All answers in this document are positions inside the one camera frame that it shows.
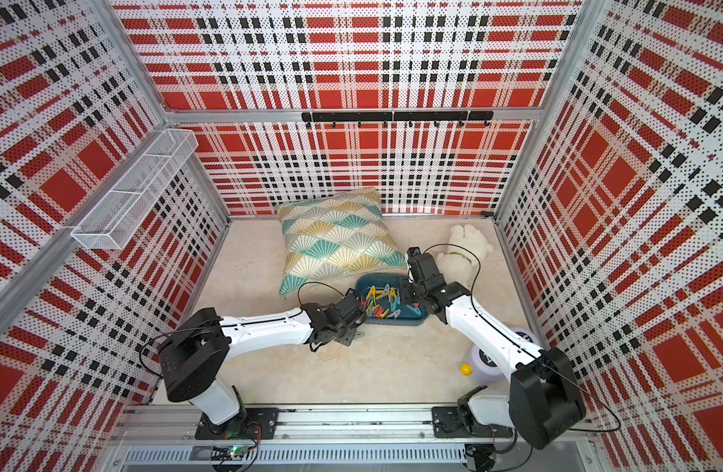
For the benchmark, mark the green circuit board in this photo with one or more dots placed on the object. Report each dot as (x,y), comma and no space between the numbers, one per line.
(229,453)

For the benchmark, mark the white plush teddy bear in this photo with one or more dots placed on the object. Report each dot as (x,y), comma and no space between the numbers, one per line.
(460,258)

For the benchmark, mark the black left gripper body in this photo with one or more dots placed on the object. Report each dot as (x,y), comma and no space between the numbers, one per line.
(346,334)

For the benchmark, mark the teal clothespin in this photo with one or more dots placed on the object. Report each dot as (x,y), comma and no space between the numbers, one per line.
(415,309)

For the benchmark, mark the metal base rail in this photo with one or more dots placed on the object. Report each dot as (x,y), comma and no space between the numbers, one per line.
(166,437)

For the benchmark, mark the yellow clothespin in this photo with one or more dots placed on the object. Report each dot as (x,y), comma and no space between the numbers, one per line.
(371,294)
(376,311)

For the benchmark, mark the grey clothespin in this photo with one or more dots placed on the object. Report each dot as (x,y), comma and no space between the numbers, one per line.
(388,292)
(393,313)

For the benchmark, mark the black wall hook rail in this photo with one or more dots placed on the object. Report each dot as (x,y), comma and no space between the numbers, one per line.
(361,117)

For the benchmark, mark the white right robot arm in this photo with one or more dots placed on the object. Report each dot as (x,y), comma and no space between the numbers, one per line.
(545,400)

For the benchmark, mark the teal yellow patterned pillow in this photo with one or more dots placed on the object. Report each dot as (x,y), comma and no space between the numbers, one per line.
(334,237)

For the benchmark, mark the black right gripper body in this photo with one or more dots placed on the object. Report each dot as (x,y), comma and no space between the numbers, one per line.
(410,292)

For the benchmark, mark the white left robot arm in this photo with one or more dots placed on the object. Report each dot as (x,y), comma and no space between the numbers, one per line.
(191,357)

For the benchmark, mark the teal plastic storage box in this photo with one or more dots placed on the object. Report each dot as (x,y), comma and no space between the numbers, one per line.
(380,280)

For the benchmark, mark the white wire mesh shelf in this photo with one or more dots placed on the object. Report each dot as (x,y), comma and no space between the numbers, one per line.
(112,222)

